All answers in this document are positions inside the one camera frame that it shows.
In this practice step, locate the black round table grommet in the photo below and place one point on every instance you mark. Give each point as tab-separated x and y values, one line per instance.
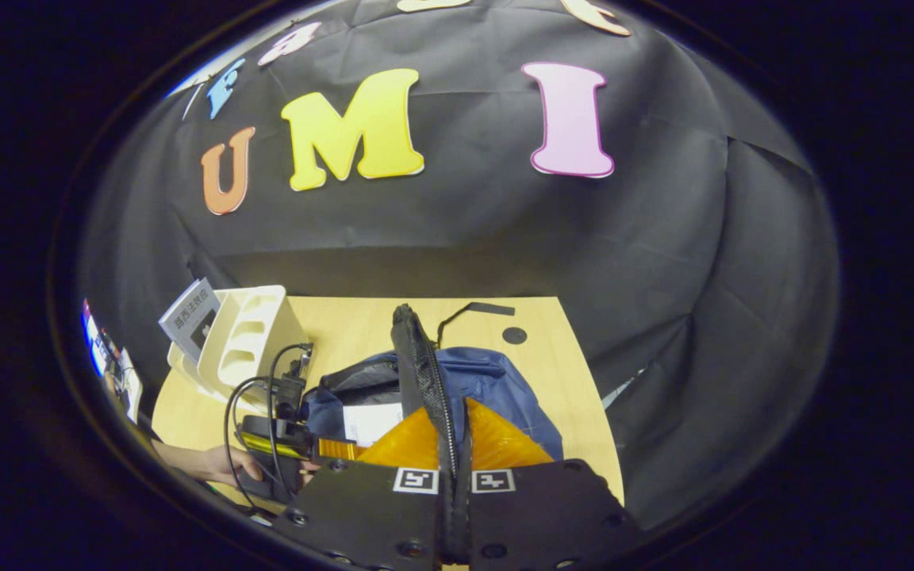
514	335

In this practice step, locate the black backdrop cloth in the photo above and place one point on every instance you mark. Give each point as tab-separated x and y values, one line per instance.
505	238

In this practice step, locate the blue schoolbag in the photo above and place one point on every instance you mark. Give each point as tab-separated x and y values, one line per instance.
497	381

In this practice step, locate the white cluttered desk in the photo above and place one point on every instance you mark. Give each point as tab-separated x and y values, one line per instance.
112	365

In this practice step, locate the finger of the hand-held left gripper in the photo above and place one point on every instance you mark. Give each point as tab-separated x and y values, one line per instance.
338	450

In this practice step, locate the white plastic bookshelf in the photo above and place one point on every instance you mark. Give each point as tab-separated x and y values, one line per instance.
292	321

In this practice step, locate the white book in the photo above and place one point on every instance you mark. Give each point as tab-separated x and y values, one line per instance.
370	424
187	317

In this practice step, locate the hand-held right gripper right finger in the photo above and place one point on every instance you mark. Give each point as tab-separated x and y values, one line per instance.
552	515

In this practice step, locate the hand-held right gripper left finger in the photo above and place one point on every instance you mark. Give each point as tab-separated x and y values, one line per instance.
370	515

